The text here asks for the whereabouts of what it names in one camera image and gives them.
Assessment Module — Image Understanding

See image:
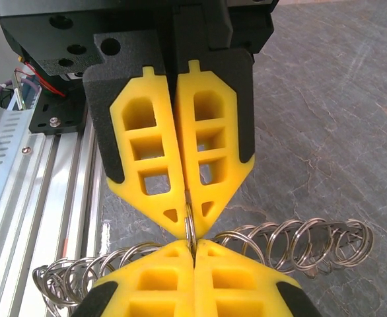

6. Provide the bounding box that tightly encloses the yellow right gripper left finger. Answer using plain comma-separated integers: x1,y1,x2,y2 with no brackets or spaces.
71,239,194,317

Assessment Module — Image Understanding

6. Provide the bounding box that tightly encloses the slotted grey cable duct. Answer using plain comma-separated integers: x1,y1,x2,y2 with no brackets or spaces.
0,107,41,242

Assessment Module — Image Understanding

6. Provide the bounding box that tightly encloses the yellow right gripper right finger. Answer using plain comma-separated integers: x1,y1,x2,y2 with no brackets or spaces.
193,239,318,317

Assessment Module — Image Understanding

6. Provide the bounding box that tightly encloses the steel split keyring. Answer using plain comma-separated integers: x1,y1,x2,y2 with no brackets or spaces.
184,190,197,248

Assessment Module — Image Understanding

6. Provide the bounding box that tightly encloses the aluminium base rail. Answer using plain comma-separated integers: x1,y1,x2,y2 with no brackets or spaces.
0,127,107,317

